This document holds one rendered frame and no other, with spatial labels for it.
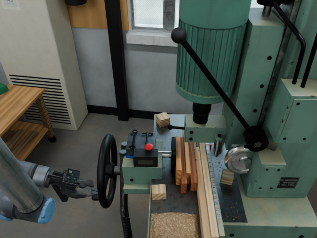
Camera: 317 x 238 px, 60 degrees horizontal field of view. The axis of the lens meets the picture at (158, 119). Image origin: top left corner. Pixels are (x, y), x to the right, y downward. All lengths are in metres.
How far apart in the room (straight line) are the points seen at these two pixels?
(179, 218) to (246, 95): 0.40
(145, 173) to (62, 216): 1.19
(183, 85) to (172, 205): 0.38
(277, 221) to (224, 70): 0.57
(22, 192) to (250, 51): 0.78
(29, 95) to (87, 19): 0.73
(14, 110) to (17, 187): 1.22
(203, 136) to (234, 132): 0.11
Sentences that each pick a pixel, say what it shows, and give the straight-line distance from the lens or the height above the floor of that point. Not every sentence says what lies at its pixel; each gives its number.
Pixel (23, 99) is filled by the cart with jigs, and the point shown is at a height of 0.53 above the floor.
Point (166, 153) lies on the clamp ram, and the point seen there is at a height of 0.96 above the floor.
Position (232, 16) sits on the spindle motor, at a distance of 0.69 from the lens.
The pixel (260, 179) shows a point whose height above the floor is 1.02.
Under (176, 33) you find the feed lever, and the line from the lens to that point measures 0.61.
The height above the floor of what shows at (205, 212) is 0.94.
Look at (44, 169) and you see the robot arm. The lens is 1.17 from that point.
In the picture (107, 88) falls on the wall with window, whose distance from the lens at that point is 2.58.
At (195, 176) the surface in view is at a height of 0.95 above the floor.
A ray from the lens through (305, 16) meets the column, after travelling 0.72.
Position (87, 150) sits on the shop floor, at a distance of 2.40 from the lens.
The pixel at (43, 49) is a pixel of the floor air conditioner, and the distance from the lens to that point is 2.26.
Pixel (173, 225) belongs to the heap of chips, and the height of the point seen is 0.94.
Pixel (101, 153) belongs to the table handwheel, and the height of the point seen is 0.95.
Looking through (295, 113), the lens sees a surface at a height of 1.25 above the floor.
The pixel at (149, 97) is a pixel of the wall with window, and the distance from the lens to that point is 2.51.
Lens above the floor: 1.65
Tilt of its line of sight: 39 degrees down
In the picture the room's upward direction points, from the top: straight up
